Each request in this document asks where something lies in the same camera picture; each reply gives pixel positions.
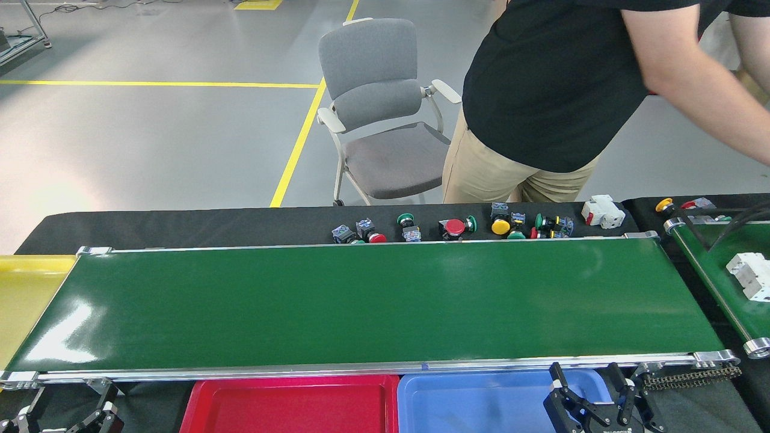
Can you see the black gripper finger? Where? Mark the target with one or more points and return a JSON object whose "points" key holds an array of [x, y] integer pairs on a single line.
{"points": [[109, 397], [12, 426]]}

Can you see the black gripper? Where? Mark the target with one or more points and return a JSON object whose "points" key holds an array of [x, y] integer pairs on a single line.
{"points": [[619, 428]]}

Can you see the green push button switch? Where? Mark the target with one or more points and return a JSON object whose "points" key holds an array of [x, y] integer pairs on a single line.
{"points": [[517, 218], [471, 224], [343, 233], [412, 233], [539, 221]]}

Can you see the white circuit breaker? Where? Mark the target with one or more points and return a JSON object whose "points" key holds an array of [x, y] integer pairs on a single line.
{"points": [[604, 211], [749, 273]]}

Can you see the yellow push button switch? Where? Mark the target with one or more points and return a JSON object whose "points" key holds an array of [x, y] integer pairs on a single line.
{"points": [[500, 227], [664, 204]]}

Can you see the person's right forearm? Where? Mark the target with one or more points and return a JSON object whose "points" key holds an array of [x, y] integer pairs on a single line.
{"points": [[716, 114]]}

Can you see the blue plastic tray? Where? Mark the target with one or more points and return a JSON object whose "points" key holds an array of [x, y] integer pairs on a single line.
{"points": [[469, 403]]}

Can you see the yellow plastic tray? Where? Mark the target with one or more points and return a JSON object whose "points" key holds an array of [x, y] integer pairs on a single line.
{"points": [[24, 300]]}

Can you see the green feeder conveyor belt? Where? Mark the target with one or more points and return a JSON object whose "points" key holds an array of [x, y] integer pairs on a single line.
{"points": [[716, 270]]}

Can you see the red plastic tray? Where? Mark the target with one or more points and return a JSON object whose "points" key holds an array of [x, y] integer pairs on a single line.
{"points": [[289, 409]]}

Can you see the long green conveyor belt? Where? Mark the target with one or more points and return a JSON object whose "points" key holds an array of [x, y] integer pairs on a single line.
{"points": [[361, 300]]}

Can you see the large black cloth table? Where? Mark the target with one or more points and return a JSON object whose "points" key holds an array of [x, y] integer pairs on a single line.
{"points": [[180, 225]]}

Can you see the person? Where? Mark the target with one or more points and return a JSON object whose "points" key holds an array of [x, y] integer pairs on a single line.
{"points": [[541, 90]]}

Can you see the grey metal rack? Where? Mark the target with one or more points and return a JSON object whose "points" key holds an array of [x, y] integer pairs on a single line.
{"points": [[21, 48]]}

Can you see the dark grey box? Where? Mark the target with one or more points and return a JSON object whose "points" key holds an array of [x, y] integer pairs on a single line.
{"points": [[3, 39]]}

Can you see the grey office chair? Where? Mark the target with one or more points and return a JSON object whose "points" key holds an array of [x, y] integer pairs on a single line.
{"points": [[370, 60]]}

